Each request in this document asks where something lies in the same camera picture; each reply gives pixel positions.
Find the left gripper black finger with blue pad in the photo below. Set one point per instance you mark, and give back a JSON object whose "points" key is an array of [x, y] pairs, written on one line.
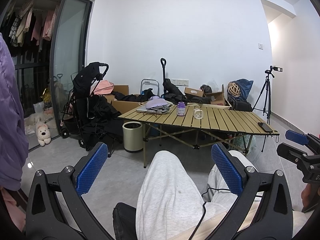
{"points": [[263, 208], [56, 209]]}

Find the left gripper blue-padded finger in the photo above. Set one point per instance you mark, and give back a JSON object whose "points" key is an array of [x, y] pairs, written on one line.
{"points": [[296, 137]]}

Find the person's right hand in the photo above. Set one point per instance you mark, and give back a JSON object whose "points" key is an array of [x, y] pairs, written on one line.
{"points": [[310, 197]]}

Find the black smartphone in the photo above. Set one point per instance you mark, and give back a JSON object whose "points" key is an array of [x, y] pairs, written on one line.
{"points": [[265, 127]]}

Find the blue cushion chair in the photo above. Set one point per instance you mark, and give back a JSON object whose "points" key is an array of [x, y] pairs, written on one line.
{"points": [[241, 103]]}

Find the tan folding slat table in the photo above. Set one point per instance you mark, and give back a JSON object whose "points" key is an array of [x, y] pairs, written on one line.
{"points": [[234, 128]]}

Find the purple jacket sleeve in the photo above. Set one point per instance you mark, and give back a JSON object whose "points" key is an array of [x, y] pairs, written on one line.
{"points": [[14, 143]]}

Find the woven rattan ball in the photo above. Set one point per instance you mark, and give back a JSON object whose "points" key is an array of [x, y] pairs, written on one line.
{"points": [[233, 89]]}

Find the white plush dog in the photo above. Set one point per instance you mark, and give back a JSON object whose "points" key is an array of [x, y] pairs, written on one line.
{"points": [[42, 133]]}

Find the cardboard box on right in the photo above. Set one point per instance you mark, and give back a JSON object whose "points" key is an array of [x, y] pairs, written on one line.
{"points": [[217, 98]]}

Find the grey sweatpants legs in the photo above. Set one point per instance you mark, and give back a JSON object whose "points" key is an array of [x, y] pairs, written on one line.
{"points": [[170, 206]]}

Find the clear glass cup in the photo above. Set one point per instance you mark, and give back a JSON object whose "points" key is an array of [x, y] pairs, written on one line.
{"points": [[198, 113]]}

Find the black baby stroller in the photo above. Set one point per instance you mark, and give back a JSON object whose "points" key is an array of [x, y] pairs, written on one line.
{"points": [[89, 116]]}

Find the purple lidded jar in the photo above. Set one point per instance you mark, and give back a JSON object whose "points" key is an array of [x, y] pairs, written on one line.
{"points": [[181, 109]]}

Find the cream cylindrical trash bin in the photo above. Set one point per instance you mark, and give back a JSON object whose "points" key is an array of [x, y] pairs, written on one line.
{"points": [[133, 136]]}

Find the open cardboard box left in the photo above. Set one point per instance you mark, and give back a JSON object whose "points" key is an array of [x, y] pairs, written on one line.
{"points": [[121, 100]]}

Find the silver laptop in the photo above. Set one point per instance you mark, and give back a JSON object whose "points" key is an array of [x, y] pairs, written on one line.
{"points": [[163, 109]]}

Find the pink bag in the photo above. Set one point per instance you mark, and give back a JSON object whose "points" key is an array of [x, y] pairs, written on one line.
{"points": [[103, 87]]}

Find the purple headphones case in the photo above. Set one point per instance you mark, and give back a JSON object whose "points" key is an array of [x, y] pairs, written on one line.
{"points": [[156, 103]]}

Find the black sliding glass door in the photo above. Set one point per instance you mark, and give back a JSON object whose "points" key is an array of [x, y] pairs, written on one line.
{"points": [[67, 53]]}

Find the black camera tripod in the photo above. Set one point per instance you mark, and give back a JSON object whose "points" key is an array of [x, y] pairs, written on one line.
{"points": [[266, 110]]}

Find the black camera on tripod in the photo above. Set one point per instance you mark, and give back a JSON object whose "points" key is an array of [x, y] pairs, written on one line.
{"points": [[273, 68]]}

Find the white wall switch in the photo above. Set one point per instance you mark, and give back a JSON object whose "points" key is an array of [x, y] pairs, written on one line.
{"points": [[260, 46]]}

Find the white wall outlet strip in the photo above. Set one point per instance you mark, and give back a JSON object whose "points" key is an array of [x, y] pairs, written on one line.
{"points": [[180, 82]]}

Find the black wagon handle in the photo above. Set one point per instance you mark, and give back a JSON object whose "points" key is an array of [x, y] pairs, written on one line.
{"points": [[163, 64]]}

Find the hanging clothes on rail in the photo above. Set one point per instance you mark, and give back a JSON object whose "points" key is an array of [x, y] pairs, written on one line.
{"points": [[29, 24]]}

